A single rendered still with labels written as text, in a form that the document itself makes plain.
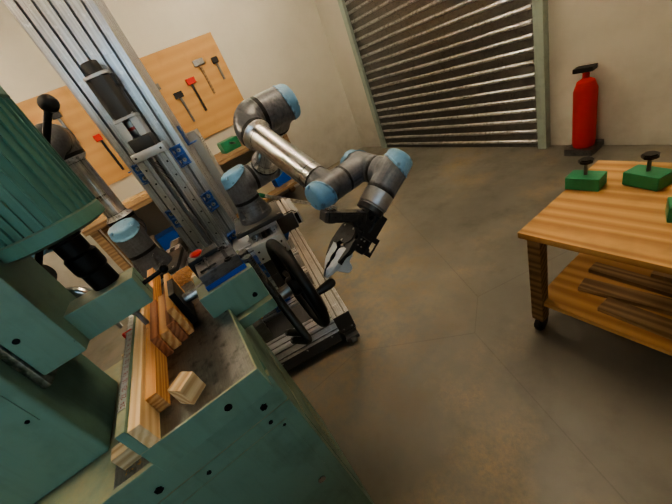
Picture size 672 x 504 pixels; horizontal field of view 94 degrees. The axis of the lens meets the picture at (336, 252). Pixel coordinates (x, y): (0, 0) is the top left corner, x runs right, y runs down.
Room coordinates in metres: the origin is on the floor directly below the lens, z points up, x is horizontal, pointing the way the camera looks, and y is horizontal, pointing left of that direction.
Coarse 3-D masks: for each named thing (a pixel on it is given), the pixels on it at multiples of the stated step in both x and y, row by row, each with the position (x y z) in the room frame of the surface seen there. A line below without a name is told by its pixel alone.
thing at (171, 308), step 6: (168, 276) 0.77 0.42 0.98; (168, 300) 0.63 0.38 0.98; (168, 306) 0.61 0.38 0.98; (174, 306) 0.60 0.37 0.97; (168, 312) 0.59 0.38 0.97; (174, 312) 0.59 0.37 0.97; (180, 312) 0.61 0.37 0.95; (174, 318) 0.59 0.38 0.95; (180, 318) 0.59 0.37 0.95; (186, 318) 0.61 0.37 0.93; (180, 324) 0.59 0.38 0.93; (186, 324) 0.59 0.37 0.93; (192, 324) 0.62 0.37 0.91; (186, 330) 0.59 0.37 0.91; (192, 330) 0.59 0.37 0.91
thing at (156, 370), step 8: (152, 272) 0.95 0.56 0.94; (152, 280) 0.89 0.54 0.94; (160, 280) 0.96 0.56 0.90; (160, 288) 0.89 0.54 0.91; (152, 344) 0.55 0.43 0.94; (152, 352) 0.53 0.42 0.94; (160, 352) 0.54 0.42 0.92; (152, 360) 0.50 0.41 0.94; (160, 360) 0.51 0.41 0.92; (152, 368) 0.48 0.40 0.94; (160, 368) 0.49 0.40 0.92; (152, 376) 0.45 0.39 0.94; (160, 376) 0.46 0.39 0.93; (168, 376) 0.49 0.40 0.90; (152, 384) 0.43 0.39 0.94; (160, 384) 0.44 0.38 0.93; (168, 384) 0.46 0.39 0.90; (152, 392) 0.41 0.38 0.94; (160, 392) 0.42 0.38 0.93; (168, 392) 0.44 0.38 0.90; (152, 400) 0.41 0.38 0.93; (160, 400) 0.41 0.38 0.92; (168, 400) 0.42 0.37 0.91; (160, 408) 0.41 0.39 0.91
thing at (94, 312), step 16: (128, 272) 0.65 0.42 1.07; (112, 288) 0.60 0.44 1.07; (128, 288) 0.61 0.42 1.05; (144, 288) 0.63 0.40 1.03; (80, 304) 0.59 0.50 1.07; (96, 304) 0.59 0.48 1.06; (112, 304) 0.60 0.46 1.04; (128, 304) 0.60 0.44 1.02; (144, 304) 0.61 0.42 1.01; (80, 320) 0.58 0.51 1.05; (96, 320) 0.58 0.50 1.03; (112, 320) 0.59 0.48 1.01
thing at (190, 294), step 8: (168, 280) 0.70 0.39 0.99; (168, 288) 0.66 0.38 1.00; (176, 288) 0.67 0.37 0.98; (192, 288) 0.67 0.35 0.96; (168, 296) 0.62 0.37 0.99; (176, 296) 0.62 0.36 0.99; (184, 296) 0.66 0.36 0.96; (192, 296) 0.66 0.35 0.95; (176, 304) 0.62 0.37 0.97; (184, 304) 0.62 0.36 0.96; (192, 304) 0.69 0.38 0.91; (184, 312) 0.62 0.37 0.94; (192, 312) 0.63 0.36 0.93; (192, 320) 0.62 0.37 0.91
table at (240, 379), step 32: (224, 320) 0.58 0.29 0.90; (256, 320) 0.61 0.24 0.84; (192, 352) 0.52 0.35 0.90; (224, 352) 0.48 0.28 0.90; (224, 384) 0.40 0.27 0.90; (256, 384) 0.40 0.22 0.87; (160, 416) 0.40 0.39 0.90; (192, 416) 0.37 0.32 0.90; (224, 416) 0.38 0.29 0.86; (160, 448) 0.34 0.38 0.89; (192, 448) 0.35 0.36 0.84
